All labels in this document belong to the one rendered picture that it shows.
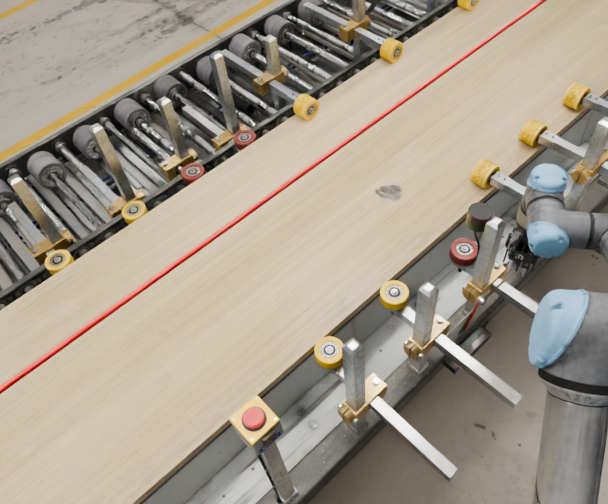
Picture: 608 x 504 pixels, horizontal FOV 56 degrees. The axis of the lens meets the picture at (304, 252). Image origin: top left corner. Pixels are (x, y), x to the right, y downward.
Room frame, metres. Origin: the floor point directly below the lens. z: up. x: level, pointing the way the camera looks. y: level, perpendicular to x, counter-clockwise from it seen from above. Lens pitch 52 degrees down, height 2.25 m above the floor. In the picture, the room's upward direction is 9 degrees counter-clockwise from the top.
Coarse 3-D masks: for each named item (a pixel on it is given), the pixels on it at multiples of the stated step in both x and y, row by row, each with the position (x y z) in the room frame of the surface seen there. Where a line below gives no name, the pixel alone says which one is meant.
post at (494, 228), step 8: (488, 224) 0.86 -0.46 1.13; (496, 224) 0.85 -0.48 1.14; (504, 224) 0.85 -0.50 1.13; (488, 232) 0.85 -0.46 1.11; (496, 232) 0.83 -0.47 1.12; (488, 240) 0.85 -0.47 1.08; (496, 240) 0.84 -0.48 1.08; (480, 248) 0.86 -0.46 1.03; (488, 248) 0.84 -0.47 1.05; (496, 248) 0.85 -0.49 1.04; (480, 256) 0.85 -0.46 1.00; (488, 256) 0.84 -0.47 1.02; (480, 264) 0.85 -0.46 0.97; (488, 264) 0.83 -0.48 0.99; (480, 272) 0.84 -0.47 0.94; (488, 272) 0.84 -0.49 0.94; (472, 280) 0.86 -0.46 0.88; (480, 280) 0.84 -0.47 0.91; (488, 280) 0.85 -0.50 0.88; (480, 288) 0.83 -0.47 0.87; (472, 304) 0.84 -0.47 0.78
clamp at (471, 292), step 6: (492, 270) 0.89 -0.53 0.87; (498, 270) 0.89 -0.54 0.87; (504, 270) 0.88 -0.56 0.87; (492, 276) 0.87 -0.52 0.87; (498, 276) 0.87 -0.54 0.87; (468, 282) 0.86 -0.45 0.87; (492, 282) 0.85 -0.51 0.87; (462, 288) 0.86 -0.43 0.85; (468, 288) 0.84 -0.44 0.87; (474, 288) 0.84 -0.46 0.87; (486, 288) 0.83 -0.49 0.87; (468, 294) 0.83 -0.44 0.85; (474, 294) 0.82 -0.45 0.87; (480, 294) 0.82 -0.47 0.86; (486, 294) 0.84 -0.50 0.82; (468, 300) 0.83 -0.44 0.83; (474, 300) 0.81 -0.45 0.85
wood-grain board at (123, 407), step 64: (512, 0) 2.19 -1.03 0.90; (576, 0) 2.12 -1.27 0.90; (384, 64) 1.89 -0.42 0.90; (448, 64) 1.82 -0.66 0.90; (512, 64) 1.76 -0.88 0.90; (576, 64) 1.71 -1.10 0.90; (320, 128) 1.57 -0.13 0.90; (384, 128) 1.52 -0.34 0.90; (448, 128) 1.47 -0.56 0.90; (512, 128) 1.42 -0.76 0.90; (192, 192) 1.35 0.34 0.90; (256, 192) 1.31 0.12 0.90; (320, 192) 1.27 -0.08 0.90; (448, 192) 1.18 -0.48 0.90; (128, 256) 1.12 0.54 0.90; (192, 256) 1.08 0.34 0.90; (256, 256) 1.05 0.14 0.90; (320, 256) 1.01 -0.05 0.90; (384, 256) 0.97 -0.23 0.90; (0, 320) 0.96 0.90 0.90; (64, 320) 0.92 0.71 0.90; (128, 320) 0.89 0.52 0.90; (192, 320) 0.86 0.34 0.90; (256, 320) 0.83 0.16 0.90; (320, 320) 0.79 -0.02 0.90; (0, 384) 0.75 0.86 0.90; (64, 384) 0.72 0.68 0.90; (128, 384) 0.69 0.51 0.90; (192, 384) 0.66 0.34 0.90; (256, 384) 0.64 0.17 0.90; (0, 448) 0.57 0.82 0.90; (64, 448) 0.55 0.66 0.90; (128, 448) 0.52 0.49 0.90; (192, 448) 0.50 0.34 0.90
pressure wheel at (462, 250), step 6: (456, 240) 0.99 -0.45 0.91; (462, 240) 0.98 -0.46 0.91; (468, 240) 0.98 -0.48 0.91; (456, 246) 0.97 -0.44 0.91; (462, 246) 0.96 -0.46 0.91; (468, 246) 0.96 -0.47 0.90; (474, 246) 0.96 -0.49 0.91; (450, 252) 0.96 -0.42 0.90; (456, 252) 0.94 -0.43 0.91; (462, 252) 0.94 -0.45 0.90; (468, 252) 0.94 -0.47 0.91; (474, 252) 0.93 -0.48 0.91; (450, 258) 0.95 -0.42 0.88; (456, 258) 0.93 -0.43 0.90; (462, 258) 0.92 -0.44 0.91; (468, 258) 0.92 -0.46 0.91; (474, 258) 0.92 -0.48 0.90; (462, 264) 0.92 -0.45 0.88; (468, 264) 0.91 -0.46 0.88
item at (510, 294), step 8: (456, 264) 0.95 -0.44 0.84; (472, 264) 0.93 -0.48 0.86; (472, 272) 0.91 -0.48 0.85; (496, 280) 0.86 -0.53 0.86; (504, 288) 0.83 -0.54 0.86; (512, 288) 0.83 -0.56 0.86; (504, 296) 0.81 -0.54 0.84; (512, 296) 0.80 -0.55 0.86; (520, 296) 0.80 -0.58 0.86; (512, 304) 0.79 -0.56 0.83; (520, 304) 0.77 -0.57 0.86; (528, 304) 0.77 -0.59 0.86; (536, 304) 0.76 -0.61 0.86; (528, 312) 0.75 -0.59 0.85
